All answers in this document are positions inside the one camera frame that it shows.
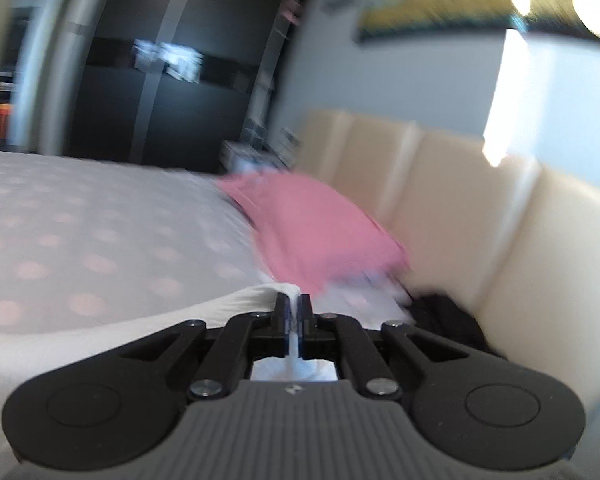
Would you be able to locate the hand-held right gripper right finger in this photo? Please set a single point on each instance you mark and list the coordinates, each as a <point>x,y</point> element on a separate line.
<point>306,322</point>

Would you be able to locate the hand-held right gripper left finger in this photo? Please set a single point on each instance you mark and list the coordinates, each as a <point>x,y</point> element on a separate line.
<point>280,321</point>

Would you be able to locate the white crinkled garment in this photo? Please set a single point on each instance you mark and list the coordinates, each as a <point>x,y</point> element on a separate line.
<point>130,325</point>

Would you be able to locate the pink pillow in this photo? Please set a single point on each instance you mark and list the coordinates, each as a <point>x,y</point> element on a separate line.
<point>310,230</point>

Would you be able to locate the black cloth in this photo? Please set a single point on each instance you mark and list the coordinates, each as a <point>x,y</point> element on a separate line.
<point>450,322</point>

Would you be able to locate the white nightstand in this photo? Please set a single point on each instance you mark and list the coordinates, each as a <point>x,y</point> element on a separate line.
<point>250,155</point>

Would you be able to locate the cream padded headboard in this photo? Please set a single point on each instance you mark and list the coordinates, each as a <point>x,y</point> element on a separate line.
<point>480,220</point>

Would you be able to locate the bed with pink dotted sheet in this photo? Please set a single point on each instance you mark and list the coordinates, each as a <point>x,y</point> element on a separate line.
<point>105,220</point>

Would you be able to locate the dark wardrobe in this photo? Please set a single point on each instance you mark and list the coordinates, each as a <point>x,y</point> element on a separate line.
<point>180,110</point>

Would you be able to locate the white shelf unit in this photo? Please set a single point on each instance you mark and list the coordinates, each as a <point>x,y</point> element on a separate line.
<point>277,85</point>

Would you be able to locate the orange and black box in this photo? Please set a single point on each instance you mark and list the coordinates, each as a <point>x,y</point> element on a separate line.
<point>3,122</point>

